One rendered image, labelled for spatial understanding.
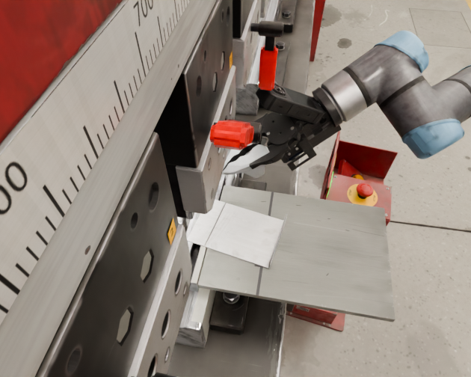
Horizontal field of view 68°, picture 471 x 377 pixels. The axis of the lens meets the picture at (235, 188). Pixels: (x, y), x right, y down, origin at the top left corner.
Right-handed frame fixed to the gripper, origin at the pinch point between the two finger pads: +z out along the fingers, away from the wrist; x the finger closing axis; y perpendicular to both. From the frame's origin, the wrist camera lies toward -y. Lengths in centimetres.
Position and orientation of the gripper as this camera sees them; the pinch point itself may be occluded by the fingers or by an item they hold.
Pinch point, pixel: (226, 165)
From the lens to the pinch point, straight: 61.2
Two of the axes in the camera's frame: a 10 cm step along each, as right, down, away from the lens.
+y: 4.7, 4.1, 7.8
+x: -3.3, -7.4, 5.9
